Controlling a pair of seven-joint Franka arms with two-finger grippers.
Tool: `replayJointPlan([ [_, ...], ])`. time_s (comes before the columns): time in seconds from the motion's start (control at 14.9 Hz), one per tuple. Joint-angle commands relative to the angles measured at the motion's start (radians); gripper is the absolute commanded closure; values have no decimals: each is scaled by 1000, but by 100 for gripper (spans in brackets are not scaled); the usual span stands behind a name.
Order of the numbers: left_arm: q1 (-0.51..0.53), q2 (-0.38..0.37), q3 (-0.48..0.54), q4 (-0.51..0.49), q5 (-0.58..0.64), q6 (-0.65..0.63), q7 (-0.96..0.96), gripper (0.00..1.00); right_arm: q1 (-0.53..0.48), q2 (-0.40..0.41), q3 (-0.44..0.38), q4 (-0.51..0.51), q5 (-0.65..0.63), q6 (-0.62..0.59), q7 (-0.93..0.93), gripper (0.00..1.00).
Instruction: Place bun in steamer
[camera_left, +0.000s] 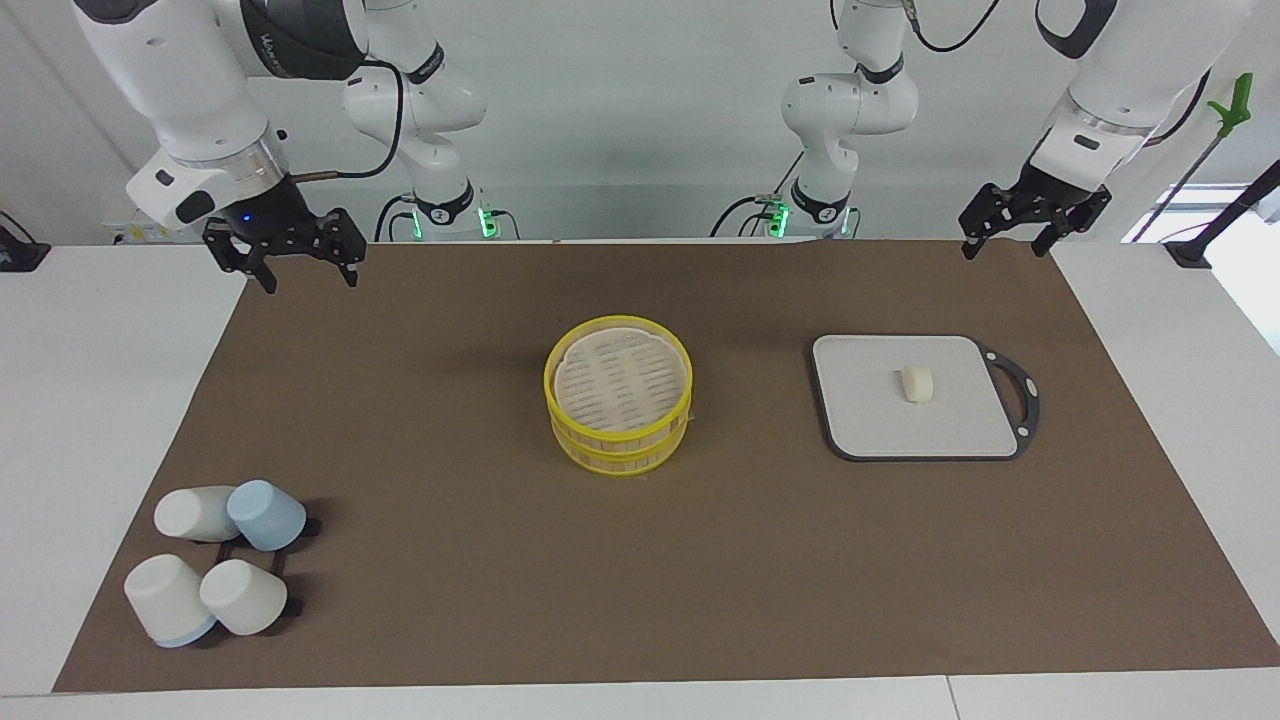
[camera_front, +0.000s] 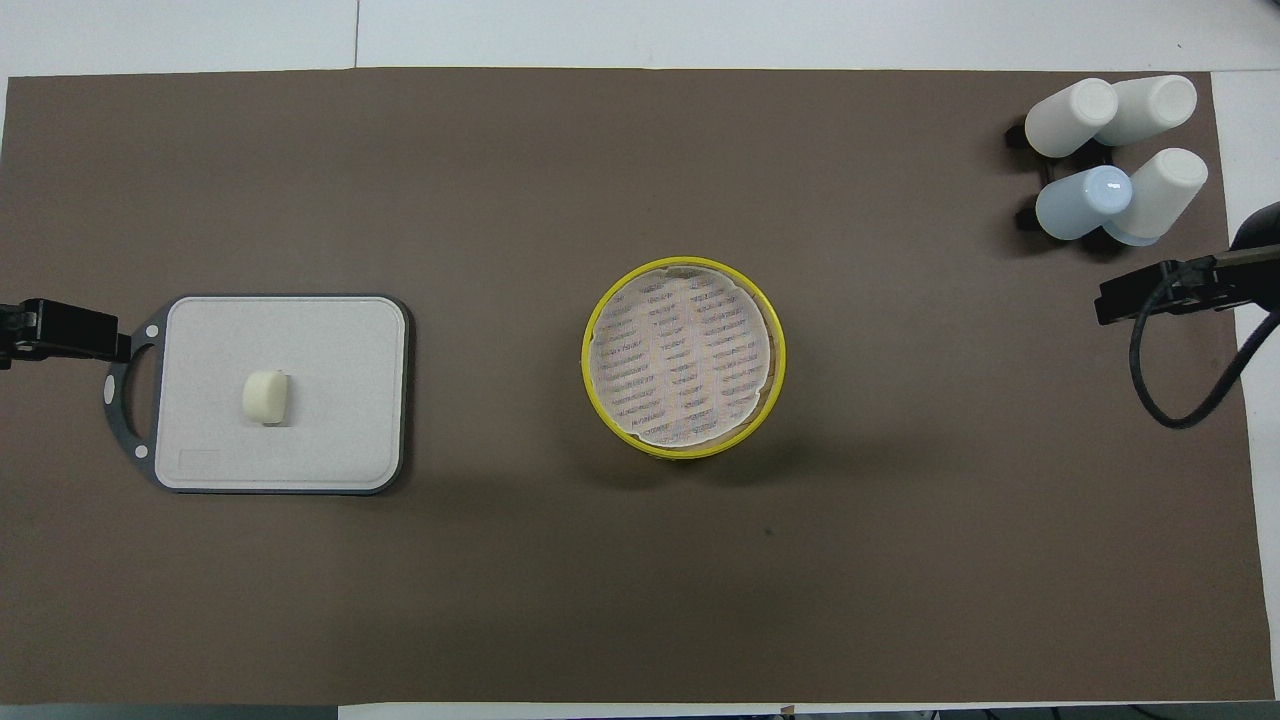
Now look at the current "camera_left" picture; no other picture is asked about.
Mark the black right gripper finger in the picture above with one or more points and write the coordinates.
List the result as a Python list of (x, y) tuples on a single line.
[(345, 240), (235, 250)]

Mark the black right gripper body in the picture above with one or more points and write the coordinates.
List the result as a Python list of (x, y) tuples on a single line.
[(270, 215)]

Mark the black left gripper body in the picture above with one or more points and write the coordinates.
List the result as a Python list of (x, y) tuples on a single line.
[(1050, 195)]

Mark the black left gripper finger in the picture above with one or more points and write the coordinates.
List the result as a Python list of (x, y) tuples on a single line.
[(985, 212), (1080, 215)]

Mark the white steamed bun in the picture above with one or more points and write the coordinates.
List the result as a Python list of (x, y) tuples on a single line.
[(917, 385)]

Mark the yellow rimmed steamer lid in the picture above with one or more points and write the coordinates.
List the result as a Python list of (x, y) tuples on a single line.
[(620, 375)]

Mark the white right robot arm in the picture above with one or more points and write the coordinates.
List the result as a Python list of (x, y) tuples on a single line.
[(170, 60)]

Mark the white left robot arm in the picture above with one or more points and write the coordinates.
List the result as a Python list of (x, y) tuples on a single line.
[(1150, 60)]

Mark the yellow bamboo steamer basket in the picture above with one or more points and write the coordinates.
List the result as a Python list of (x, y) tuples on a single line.
[(620, 458)]

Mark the white box yellow labels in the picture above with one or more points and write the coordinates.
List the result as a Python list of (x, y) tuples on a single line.
[(135, 228)]

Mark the thin grey rod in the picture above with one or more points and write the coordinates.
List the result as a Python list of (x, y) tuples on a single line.
[(1185, 180)]

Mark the green clip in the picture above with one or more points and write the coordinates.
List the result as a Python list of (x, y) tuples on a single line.
[(1236, 105)]

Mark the grey cutting board dark rim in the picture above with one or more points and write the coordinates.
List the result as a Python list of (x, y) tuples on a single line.
[(900, 425)]

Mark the brown table mat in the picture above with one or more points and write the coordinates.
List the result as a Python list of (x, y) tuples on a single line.
[(450, 450)]

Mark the light blue cup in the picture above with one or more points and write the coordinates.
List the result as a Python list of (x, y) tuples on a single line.
[(265, 515)]

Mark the black cup rack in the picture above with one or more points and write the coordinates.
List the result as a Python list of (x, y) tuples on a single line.
[(312, 526)]

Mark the cream cup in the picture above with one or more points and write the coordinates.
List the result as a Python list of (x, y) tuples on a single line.
[(243, 597)]

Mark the white cup blue base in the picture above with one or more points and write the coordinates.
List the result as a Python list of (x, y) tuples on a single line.
[(165, 598)]

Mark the black clamp mount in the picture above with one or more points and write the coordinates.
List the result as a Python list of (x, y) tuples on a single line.
[(18, 255)]

